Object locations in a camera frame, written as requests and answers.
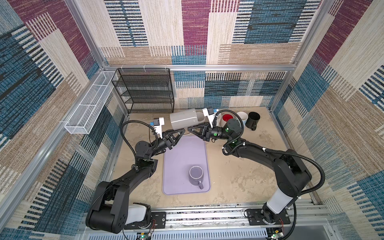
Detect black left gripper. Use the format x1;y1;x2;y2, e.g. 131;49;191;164
148;129;183;161

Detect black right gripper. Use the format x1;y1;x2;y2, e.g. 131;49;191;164
187;121;231;143

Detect grey ceramic mug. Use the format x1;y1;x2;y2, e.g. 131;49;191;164
170;109;205;130

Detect white ceramic mug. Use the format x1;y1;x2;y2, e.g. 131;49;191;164
221;114;234;125

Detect purple ceramic mug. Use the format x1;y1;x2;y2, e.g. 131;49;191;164
189;166;204;190

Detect light blue mug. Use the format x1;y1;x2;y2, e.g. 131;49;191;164
237;112;249;125

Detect black ceramic mug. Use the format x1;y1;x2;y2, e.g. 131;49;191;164
246;112;261;131

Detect white patterned mug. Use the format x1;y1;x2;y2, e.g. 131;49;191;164
216;113;222;127

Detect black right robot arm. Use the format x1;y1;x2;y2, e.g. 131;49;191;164
188;119;312;225

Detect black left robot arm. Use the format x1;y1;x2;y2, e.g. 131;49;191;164
86;129;185;234

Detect lavender plastic tray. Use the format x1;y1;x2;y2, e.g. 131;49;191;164
163;136;211;196

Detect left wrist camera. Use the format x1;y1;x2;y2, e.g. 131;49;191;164
151;117;165;138

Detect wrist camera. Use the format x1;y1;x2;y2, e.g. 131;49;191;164
203;108;219;128
151;117;165;138

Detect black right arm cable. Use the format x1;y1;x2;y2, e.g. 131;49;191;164
211;109;327;240

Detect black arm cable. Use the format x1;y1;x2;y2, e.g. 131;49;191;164
119;119;160;160
211;109;327;240

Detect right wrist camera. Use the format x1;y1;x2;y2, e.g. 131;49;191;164
203;108;219;128

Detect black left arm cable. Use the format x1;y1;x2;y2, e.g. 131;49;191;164
119;119;160;160

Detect black wire mesh shelf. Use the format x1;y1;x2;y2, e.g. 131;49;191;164
112;68;175;114

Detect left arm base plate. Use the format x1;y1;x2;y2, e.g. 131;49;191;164
124;212;167;230

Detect white wire mesh basket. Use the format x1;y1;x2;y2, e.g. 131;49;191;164
65;71;115;135

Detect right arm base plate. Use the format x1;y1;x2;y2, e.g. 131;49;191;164
244;209;291;226

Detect aluminium front rail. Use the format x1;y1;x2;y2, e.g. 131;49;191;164
74;203;340;240

